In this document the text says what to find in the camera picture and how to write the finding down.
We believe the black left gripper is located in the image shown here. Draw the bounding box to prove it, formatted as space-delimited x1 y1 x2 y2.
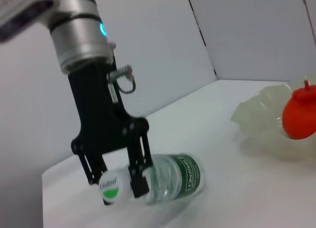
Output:
68 59 154 199

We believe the clear water bottle green label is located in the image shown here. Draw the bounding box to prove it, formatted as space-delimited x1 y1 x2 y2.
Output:
98 152 206 206

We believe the red-orange toy orange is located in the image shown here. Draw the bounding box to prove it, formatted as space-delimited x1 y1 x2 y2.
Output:
282 79 316 140

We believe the pale green glass fruit plate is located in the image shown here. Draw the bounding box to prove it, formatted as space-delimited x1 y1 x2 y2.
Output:
230 72 316 162

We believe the left gripper connector cable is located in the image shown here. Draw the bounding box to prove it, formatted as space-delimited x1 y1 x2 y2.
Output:
108 64 137 95

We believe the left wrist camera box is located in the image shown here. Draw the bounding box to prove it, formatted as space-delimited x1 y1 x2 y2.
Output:
0 0 59 42

